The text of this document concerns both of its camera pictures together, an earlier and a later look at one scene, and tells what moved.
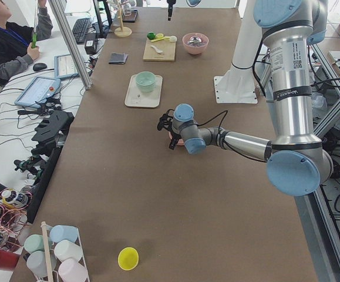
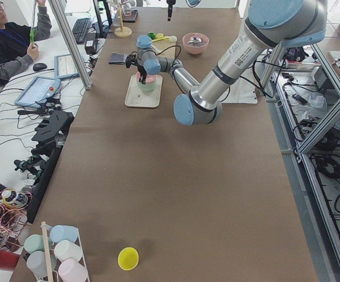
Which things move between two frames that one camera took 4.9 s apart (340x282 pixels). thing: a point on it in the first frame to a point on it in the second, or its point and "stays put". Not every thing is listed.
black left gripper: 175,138 to 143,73
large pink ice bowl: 195,49 stays put
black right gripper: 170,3 stays put
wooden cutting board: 168,48 stays put
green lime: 151,35 stays put
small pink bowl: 181,141 to 149,77
